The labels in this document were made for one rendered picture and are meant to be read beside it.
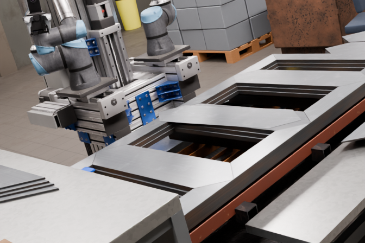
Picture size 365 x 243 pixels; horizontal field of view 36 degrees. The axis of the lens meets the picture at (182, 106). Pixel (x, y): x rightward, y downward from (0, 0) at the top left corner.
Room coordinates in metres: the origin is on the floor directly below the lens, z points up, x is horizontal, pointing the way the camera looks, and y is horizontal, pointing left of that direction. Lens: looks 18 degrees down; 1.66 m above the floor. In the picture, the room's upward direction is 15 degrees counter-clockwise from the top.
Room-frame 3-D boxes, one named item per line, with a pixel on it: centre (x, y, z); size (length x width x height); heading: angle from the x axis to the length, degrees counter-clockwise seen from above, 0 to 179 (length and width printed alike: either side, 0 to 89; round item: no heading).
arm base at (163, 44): (2.97, 0.04, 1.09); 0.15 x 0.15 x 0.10
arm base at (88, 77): (2.66, 0.42, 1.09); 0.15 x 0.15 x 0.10
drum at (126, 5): (10.58, 0.52, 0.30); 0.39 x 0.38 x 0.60; 39
